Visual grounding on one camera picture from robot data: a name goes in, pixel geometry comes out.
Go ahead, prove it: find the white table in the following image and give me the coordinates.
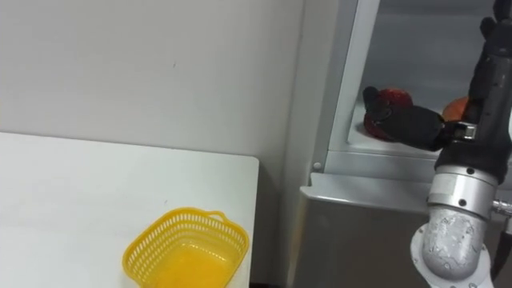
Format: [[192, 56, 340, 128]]
[[0, 131, 260, 288]]

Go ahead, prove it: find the yellow plastic basket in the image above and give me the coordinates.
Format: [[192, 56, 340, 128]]
[[122, 206, 250, 288]]

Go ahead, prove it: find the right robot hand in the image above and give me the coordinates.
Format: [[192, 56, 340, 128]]
[[362, 0, 512, 186]]

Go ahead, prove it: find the orange soft toy fruit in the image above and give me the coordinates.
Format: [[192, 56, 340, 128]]
[[441, 95, 470, 122]]

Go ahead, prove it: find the red soft toy fruit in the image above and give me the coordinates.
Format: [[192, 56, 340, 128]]
[[362, 87, 414, 142]]

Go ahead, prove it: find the grey fridge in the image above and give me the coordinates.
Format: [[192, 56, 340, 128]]
[[286, 0, 512, 288]]

